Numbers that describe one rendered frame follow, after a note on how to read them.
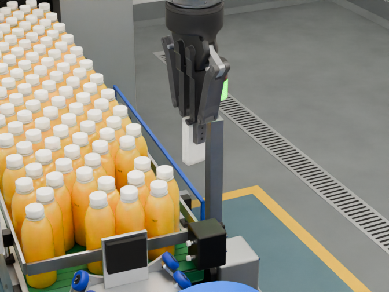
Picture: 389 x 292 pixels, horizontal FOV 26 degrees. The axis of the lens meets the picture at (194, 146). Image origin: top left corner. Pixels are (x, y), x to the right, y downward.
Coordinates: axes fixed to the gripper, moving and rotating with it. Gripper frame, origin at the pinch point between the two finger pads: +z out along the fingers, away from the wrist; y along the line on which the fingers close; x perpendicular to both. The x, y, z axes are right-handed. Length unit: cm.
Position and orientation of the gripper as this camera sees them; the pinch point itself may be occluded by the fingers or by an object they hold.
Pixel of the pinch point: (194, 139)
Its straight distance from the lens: 116.5
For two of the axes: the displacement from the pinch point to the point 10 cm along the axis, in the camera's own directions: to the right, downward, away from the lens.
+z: 0.0, 8.7, 4.9
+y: 5.6, 4.0, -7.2
